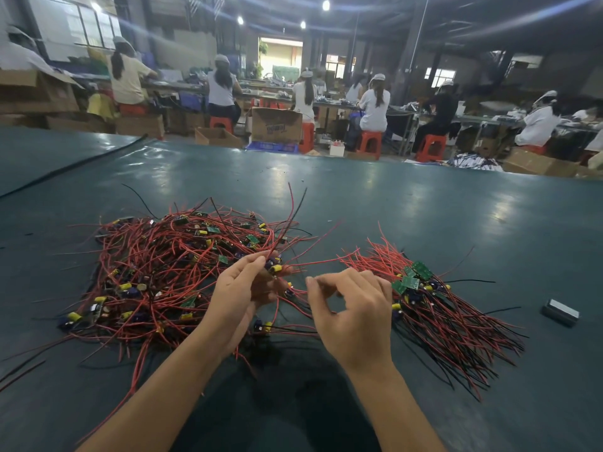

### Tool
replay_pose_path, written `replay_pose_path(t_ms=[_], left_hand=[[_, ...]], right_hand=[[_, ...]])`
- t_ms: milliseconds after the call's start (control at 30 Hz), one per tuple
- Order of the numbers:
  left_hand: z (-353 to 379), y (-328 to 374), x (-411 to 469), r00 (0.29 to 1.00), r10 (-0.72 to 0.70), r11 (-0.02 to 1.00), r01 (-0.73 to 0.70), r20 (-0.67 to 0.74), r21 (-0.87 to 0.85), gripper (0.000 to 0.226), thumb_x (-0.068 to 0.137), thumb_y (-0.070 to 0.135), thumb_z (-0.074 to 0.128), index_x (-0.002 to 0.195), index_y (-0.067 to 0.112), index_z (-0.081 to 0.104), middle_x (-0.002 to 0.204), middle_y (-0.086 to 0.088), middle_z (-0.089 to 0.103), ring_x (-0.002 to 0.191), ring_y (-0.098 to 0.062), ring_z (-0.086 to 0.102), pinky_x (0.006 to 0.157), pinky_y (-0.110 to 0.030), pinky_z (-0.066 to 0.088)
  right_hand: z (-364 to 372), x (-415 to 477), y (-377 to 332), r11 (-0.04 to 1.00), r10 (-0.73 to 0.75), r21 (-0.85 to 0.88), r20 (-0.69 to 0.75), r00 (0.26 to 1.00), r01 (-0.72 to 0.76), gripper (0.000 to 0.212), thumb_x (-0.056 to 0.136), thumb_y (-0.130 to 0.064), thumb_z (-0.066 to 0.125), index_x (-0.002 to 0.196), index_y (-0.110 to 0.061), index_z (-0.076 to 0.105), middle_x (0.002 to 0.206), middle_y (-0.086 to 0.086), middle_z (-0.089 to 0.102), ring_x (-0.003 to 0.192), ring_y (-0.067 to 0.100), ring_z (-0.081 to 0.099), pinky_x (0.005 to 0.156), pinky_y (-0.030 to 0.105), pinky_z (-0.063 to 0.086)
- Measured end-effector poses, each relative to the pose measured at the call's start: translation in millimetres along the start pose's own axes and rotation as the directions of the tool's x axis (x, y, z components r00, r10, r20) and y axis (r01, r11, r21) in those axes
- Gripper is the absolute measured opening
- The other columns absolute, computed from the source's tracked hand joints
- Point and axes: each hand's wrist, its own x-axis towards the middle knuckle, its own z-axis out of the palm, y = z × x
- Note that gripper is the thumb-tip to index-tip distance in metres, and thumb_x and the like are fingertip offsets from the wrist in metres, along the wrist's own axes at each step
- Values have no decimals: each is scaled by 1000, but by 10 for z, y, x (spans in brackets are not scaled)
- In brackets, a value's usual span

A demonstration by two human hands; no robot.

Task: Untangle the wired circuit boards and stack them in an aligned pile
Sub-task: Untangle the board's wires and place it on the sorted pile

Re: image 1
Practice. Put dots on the person's right hand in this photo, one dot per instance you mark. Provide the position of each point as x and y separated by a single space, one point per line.
353 325

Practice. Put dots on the person's left hand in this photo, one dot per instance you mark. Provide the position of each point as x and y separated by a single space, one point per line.
235 296

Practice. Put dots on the person's left forearm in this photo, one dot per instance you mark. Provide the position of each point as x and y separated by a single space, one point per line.
151 405

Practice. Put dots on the blue plastic crate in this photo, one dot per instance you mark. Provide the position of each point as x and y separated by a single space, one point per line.
273 147

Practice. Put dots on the red plastic stool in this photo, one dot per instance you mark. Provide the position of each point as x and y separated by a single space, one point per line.
221 124
371 144
308 138
535 149
432 148
133 110

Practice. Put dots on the dark green table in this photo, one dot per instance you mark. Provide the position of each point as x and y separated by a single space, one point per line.
490 212

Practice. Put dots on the heap of black white items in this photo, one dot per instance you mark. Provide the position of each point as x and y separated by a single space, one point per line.
476 163

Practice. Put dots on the small black grey block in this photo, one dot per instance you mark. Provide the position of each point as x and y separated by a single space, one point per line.
560 312

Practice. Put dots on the yellow sack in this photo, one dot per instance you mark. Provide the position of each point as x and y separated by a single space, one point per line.
102 107

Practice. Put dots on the large open cardboard box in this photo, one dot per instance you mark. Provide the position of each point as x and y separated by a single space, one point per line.
38 92

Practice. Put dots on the grid window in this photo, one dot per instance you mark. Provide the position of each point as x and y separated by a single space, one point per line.
91 25

